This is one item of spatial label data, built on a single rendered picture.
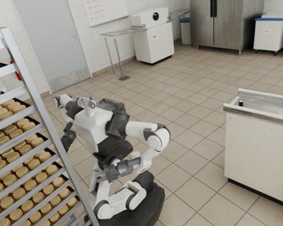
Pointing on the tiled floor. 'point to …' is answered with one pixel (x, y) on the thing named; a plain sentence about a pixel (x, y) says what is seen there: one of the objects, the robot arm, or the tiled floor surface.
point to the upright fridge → (224, 23)
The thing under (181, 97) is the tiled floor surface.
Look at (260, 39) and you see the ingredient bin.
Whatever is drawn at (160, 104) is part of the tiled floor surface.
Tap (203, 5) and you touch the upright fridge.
